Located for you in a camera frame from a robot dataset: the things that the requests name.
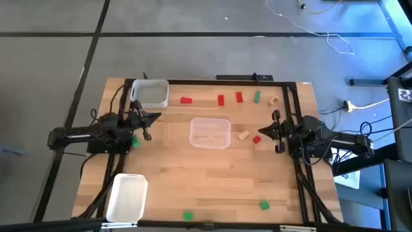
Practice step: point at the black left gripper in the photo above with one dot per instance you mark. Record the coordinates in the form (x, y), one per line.
(136, 119)

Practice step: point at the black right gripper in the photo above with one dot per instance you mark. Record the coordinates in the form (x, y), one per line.
(283, 130)

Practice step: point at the red cube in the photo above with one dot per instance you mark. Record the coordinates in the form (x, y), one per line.
(257, 139)

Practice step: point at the long green block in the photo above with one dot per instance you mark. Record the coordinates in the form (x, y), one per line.
(136, 142)
(257, 97)

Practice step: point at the long wooden block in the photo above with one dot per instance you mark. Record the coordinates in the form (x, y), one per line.
(243, 135)

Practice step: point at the wooden arch block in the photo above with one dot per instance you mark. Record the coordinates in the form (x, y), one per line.
(270, 103)

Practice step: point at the red wedge block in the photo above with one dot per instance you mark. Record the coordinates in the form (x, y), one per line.
(186, 100)

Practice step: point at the red rectangular block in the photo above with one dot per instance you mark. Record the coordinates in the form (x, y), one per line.
(220, 100)
(239, 97)

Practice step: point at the clear plastic bin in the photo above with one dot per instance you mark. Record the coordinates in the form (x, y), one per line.
(209, 133)

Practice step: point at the green cube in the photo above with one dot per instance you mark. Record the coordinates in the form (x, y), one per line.
(188, 216)
(264, 205)

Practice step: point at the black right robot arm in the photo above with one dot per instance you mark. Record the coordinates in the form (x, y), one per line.
(347, 140)

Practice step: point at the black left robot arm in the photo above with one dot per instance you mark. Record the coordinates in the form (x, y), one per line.
(77, 135)

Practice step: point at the white power strip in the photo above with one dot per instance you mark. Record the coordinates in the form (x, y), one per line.
(347, 105)

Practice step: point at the long white plastic bin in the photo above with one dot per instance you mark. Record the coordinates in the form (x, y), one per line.
(127, 198)

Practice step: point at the white paper sheet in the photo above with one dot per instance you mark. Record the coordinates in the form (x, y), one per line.
(352, 180)

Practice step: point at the black diagonal beam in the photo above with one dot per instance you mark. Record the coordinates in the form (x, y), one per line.
(370, 158)

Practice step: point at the black floor bar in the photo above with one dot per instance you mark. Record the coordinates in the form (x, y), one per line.
(367, 82)

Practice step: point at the black gantry beam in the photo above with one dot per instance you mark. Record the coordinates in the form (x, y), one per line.
(167, 224)

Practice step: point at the black cabinet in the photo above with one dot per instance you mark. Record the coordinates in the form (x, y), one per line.
(402, 135)

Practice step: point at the black and white tag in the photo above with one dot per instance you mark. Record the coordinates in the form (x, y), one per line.
(405, 95)

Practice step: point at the dark grey box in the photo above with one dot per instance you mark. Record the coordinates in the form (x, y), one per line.
(399, 199)

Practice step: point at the black aluminium table frame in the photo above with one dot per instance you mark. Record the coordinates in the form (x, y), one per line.
(277, 83)

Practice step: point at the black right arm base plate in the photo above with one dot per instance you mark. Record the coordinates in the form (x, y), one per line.
(317, 154)

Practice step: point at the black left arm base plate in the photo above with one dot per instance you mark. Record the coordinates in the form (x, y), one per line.
(96, 149)

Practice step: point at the black bar mount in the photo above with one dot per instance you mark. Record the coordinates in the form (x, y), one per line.
(238, 77)

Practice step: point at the silver bracket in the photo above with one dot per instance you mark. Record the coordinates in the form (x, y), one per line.
(119, 225)
(297, 228)

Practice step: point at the small black table camera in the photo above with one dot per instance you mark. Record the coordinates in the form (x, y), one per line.
(208, 227)

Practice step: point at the blue metal desk frame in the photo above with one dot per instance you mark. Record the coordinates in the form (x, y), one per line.
(391, 19)

